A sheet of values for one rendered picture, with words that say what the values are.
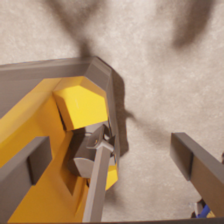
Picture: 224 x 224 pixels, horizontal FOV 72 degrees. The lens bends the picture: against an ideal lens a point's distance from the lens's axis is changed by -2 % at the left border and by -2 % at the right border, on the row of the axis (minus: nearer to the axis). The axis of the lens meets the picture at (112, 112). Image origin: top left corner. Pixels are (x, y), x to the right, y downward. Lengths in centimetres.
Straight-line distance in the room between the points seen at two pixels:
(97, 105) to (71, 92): 12
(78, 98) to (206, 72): 71
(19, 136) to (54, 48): 60
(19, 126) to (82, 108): 26
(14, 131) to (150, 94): 76
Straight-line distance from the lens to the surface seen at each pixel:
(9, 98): 67
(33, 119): 51
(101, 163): 66
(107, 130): 80
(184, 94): 105
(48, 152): 17
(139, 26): 86
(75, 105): 64
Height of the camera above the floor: 85
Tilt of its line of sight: 51 degrees down
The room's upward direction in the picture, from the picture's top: 171 degrees counter-clockwise
